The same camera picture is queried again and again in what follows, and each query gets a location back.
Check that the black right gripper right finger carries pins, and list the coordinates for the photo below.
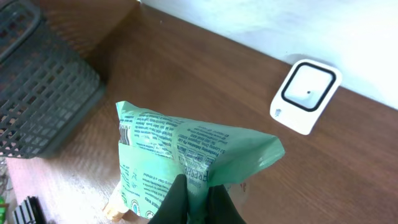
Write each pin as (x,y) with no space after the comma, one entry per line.
(220,207)

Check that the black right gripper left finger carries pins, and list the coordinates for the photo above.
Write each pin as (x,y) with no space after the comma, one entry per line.
(174,208)

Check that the teal snack packet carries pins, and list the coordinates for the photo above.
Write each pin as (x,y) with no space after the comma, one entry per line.
(155,148)

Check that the white barcode scanner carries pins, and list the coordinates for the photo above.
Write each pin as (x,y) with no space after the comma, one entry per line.
(304,94)

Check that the striped object at table edge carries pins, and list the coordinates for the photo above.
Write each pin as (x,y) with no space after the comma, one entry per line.
(29,212)

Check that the dark mesh basket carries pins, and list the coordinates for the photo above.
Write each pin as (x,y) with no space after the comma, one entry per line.
(46,87)

